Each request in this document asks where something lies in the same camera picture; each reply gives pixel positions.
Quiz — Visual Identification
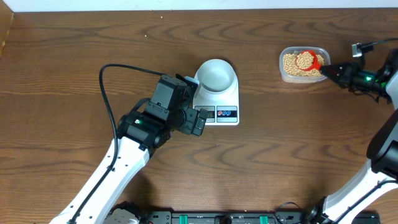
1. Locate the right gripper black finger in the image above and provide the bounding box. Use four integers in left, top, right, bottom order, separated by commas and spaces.
325, 73, 351, 88
320, 62, 352, 77

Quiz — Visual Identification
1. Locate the red plastic measuring scoop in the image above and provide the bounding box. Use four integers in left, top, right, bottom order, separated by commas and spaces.
295, 50, 323, 72

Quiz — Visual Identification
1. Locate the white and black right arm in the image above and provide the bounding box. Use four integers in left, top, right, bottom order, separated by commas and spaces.
304, 45, 397, 223

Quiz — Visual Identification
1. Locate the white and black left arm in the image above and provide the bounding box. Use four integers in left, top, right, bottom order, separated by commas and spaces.
52, 75, 208, 223

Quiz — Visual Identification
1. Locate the white digital kitchen scale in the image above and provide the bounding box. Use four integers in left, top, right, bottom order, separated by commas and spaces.
193, 71, 240, 126

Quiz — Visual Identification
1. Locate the grey plastic bowl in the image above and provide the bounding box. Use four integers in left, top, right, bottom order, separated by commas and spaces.
195, 59, 236, 93

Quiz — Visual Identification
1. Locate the clear tub of soybeans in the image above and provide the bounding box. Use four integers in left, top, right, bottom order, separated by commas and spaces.
279, 47, 331, 83

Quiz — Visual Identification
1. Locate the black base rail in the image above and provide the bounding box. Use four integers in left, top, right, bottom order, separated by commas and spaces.
105, 201, 382, 224

